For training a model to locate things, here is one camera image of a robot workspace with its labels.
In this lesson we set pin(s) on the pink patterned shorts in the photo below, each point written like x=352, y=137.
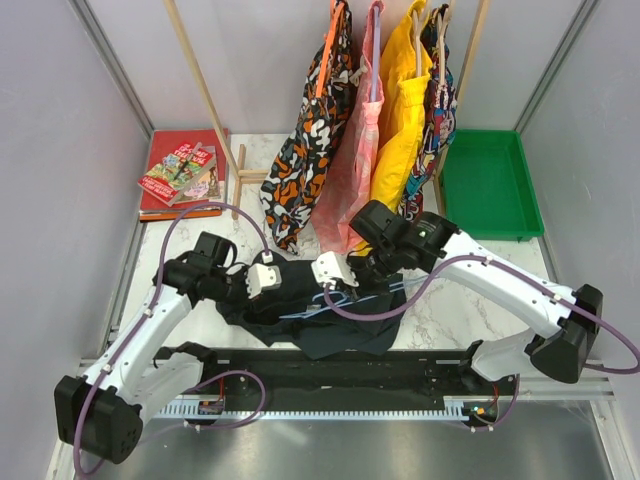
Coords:
x=349, y=179

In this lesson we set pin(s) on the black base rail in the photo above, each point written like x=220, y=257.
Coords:
x=287, y=381

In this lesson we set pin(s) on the dark navy shorts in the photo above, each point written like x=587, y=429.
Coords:
x=317, y=337

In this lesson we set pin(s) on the large red book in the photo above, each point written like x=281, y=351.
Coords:
x=165, y=141

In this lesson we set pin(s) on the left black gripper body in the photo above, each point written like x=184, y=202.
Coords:
x=236, y=288

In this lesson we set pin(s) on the wooden hanger under comic shorts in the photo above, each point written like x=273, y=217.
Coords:
x=443, y=18

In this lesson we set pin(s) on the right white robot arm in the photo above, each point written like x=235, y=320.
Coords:
x=561, y=331

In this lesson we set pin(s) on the grey slotted cable duct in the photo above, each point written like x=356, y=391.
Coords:
x=193, y=409

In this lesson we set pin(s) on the orange thin book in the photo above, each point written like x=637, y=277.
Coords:
x=172, y=215

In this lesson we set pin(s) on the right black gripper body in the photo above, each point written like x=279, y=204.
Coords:
x=371, y=271

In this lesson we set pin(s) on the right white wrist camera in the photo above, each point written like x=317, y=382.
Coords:
x=331, y=268

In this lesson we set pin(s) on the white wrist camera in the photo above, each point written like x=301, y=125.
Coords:
x=262, y=275
x=331, y=268

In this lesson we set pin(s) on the comic print shorts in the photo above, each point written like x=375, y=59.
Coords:
x=440, y=105

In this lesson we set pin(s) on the wooden hanger under yellow shorts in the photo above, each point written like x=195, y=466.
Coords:
x=419, y=19

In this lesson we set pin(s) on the colourful paperback book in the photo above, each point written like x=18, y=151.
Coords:
x=177, y=172

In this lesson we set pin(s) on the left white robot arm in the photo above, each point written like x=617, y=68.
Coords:
x=104, y=410

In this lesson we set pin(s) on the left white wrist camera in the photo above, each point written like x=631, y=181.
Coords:
x=262, y=275

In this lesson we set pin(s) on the green plastic tray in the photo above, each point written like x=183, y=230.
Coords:
x=487, y=186

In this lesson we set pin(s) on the pink illustrated book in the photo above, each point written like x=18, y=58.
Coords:
x=211, y=185

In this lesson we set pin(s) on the yellow shorts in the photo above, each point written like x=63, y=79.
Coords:
x=402, y=117

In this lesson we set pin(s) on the camouflage orange black shorts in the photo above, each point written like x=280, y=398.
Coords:
x=297, y=176

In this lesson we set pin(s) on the blue wire hanger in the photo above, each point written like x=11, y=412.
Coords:
x=344, y=300

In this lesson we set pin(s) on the orange plastic hanger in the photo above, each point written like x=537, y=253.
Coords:
x=330, y=64

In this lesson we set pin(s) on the wooden clothes rack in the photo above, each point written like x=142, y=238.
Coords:
x=235, y=165

